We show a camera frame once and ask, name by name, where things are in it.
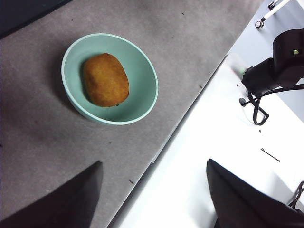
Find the round metal knob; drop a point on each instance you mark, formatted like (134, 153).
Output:
(260, 24)

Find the white rod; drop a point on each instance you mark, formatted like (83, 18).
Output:
(273, 12)

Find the teal ceramic bowl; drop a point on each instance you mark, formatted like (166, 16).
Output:
(137, 78)

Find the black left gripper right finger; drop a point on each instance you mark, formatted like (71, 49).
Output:
(242, 206)

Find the small black clamp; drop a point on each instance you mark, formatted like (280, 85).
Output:
(272, 4)

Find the brown kiwi fruit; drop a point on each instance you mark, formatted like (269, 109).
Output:
(105, 79)

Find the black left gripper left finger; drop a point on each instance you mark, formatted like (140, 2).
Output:
(59, 209)

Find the thin black pin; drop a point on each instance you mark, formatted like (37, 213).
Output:
(270, 155)

